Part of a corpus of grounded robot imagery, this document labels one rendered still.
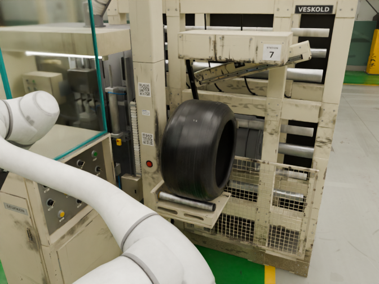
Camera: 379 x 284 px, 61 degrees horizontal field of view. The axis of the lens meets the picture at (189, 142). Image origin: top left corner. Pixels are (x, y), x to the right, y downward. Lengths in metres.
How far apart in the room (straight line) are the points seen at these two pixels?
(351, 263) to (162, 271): 2.59
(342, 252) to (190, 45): 2.14
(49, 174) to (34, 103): 0.22
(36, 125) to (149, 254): 0.49
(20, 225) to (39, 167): 1.04
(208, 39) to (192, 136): 0.57
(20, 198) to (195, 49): 1.17
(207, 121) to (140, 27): 0.58
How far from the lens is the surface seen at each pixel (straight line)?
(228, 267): 2.77
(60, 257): 1.80
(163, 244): 0.59
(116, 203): 0.67
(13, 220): 1.78
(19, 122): 0.90
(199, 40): 1.87
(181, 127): 1.60
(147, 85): 1.76
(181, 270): 0.57
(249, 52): 1.79
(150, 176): 1.97
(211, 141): 1.56
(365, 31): 10.94
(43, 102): 0.89
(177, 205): 1.89
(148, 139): 1.86
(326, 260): 3.01
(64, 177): 0.73
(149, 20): 1.69
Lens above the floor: 1.94
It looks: 24 degrees down
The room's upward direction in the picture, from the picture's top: 1 degrees counter-clockwise
